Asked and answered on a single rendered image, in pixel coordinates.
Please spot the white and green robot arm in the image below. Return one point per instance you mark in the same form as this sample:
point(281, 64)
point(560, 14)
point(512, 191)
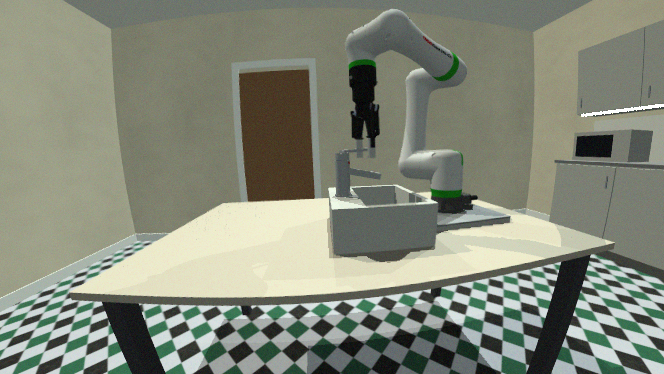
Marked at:
point(393, 30)

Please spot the grey mixer tap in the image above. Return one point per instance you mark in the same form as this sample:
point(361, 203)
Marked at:
point(343, 172)

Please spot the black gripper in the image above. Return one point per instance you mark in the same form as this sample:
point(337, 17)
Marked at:
point(363, 95)

